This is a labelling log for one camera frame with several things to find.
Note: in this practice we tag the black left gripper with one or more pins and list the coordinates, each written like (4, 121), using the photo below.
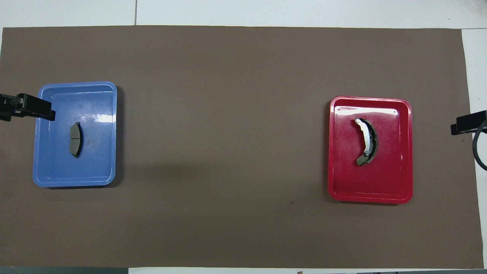
(7, 110)

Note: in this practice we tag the grey brake pad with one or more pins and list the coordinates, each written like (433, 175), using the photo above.
(76, 140)

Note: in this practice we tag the curved white brake shoe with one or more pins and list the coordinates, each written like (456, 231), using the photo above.
(366, 135)

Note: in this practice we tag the blue plastic tray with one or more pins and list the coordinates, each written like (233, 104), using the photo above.
(95, 160)

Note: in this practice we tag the red plastic tray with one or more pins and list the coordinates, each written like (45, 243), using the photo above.
(350, 175)

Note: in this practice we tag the brown table mat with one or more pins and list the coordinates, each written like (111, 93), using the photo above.
(243, 95)

